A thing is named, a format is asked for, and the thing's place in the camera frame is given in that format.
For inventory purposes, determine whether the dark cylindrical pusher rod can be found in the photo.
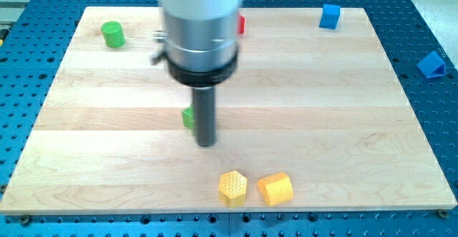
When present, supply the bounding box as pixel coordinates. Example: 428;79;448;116
192;87;216;147

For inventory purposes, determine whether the green star block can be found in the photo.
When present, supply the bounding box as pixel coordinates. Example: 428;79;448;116
181;105;194;130

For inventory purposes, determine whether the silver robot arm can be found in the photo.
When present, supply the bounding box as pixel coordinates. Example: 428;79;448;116
158;0;240;147

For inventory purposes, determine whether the red block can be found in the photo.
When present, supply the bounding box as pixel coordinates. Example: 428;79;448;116
238;14;245;34

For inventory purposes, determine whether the yellow hexagon block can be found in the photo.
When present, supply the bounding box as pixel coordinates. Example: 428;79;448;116
218;170;248;208

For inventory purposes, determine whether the green cylinder block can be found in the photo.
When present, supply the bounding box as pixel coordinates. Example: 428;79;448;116
101;21;125;48

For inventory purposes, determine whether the wooden board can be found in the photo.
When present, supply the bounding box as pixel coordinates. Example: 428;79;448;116
1;6;457;215

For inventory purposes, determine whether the yellow pentagon block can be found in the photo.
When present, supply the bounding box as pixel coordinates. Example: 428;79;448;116
257;172;294;206

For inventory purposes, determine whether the blue cube block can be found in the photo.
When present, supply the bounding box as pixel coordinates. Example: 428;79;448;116
319;4;341;29

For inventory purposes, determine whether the blue triangle block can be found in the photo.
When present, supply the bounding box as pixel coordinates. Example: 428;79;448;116
416;51;445;79

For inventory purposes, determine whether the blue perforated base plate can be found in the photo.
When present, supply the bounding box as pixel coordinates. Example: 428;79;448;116
1;0;457;236

